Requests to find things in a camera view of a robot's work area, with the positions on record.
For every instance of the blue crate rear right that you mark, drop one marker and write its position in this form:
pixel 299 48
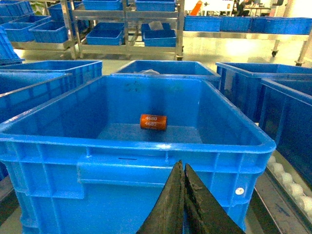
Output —
pixel 171 69

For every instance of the orange cylindrical cap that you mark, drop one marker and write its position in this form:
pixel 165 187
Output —
pixel 153 122

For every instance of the blue crate rear left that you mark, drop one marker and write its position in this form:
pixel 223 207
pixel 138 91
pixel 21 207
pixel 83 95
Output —
pixel 82 71

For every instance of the blue crate front left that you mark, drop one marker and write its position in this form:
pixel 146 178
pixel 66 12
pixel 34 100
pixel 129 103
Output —
pixel 21 91

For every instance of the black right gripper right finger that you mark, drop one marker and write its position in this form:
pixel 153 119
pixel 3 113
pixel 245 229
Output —
pixel 203 213

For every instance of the blue crate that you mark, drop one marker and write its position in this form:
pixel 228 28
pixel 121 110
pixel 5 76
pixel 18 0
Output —
pixel 171 69
pixel 82 71
pixel 21 91
pixel 81 164

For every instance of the blue crate front right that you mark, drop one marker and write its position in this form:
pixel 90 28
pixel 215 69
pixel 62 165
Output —
pixel 81 164

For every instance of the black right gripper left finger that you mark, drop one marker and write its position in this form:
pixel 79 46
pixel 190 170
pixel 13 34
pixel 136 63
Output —
pixel 167 215

